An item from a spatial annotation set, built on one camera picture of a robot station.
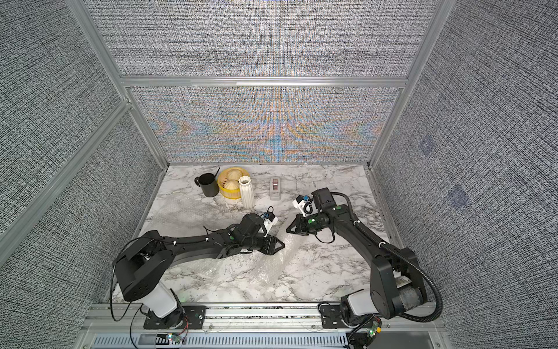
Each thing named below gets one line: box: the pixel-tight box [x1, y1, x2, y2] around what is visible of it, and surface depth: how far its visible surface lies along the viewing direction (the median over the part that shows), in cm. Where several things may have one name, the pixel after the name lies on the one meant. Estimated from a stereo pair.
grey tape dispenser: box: [269, 176, 282, 201], surface depth 108 cm
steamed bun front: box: [224, 179, 240, 190], surface depth 105 cm
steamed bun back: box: [225, 168, 245, 181], surface depth 111 cm
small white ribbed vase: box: [238, 175, 256, 211], surface depth 94 cm
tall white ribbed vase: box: [248, 248, 287, 287], surface depth 79 cm
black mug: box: [194, 173, 220, 198], surface depth 105 cm
